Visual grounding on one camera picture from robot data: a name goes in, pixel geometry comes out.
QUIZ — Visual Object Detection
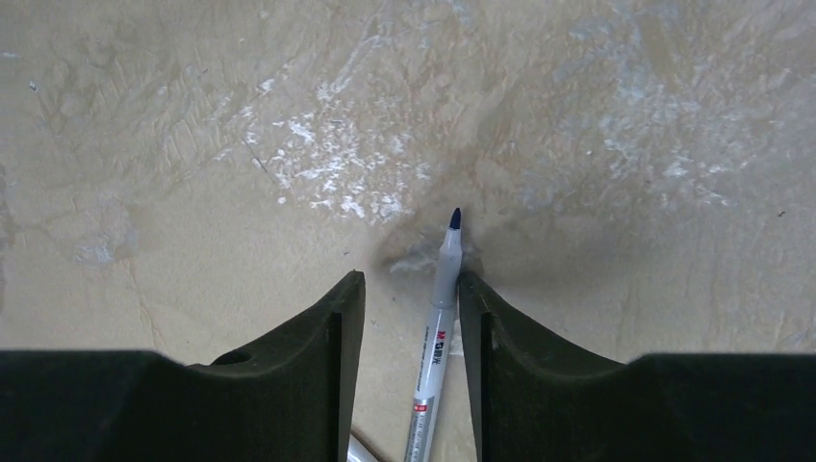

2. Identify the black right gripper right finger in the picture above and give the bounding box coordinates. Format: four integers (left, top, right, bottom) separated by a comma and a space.
458, 271, 815, 461

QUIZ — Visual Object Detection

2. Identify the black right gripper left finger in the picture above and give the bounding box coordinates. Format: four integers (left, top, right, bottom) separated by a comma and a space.
1, 270, 366, 461

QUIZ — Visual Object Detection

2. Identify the grey marker pen blue tip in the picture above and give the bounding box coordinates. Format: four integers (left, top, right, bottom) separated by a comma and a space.
403, 208, 463, 462

